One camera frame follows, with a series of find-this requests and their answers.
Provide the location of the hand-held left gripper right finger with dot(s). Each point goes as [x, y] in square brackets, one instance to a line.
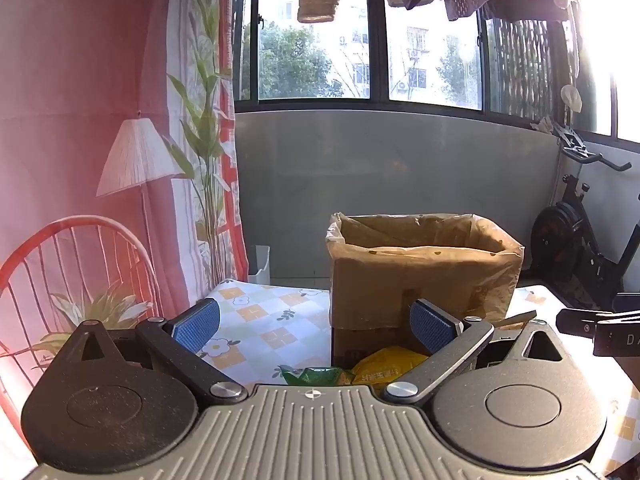
[427, 326]

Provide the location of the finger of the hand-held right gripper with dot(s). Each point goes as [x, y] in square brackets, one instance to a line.
[580, 322]
[627, 302]

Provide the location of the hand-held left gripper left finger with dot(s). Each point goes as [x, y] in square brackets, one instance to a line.
[197, 326]

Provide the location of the yellow snack packet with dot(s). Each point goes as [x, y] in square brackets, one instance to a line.
[387, 366]

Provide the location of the cardboard box with plastic liner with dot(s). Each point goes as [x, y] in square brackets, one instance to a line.
[380, 285]

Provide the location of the green snack packet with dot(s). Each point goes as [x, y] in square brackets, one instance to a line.
[315, 376]

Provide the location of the white plastic bin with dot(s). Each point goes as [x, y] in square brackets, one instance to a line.
[260, 264]

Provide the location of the black exercise bike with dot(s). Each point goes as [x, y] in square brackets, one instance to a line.
[575, 230]

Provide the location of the crumpled cloth on sill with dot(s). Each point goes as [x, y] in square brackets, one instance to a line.
[542, 124]

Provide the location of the white round hanging object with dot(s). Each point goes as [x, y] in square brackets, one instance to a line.
[571, 98]

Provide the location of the printed backdrop curtain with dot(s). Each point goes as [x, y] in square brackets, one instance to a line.
[75, 110]

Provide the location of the metal mesh window screen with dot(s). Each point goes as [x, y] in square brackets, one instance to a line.
[522, 67]

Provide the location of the dark framed window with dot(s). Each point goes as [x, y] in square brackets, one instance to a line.
[372, 60]

